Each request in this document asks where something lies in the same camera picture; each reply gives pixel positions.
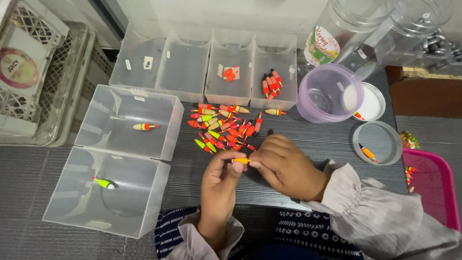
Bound purple translucent round container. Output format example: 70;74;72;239
296;64;365;124

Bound brown wooden furniture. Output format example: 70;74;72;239
385;66;462;118

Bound clear jar with green label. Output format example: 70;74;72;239
302;0;395;70

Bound floats in pink basket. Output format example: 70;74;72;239
404;166;418;193

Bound dark patterned garment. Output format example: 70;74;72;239
154;207;366;260

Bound neon green white float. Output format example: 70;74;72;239
92;176;116;190

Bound large clear plastic box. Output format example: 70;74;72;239
74;84;185;162
42;146;171;239

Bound white round lid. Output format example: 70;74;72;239
343;82;386;122

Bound white plastic crate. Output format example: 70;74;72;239
0;0;70;128

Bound clear round lid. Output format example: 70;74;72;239
352;121;403;166

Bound orange black-tipped float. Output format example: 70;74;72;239
359;143;379;163

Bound clear container of lead sinkers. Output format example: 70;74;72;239
390;28;462;74

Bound bag of colourful beads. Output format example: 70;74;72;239
399;130;421;150

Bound person's left hand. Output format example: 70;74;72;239
200;149;250;222

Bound clear plastic jar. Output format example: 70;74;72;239
339;0;454;81

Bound person's right hand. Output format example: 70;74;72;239
249;134;330;203

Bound grey plastic crate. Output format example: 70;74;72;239
0;21;115;147

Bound pink plastic basket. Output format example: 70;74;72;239
402;148;461;232

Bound small clear plastic box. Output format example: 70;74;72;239
250;32;299;111
155;30;212;104
205;30;257;107
109;26;167;91

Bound pile of colourful fishing floats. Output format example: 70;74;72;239
188;103;264;155

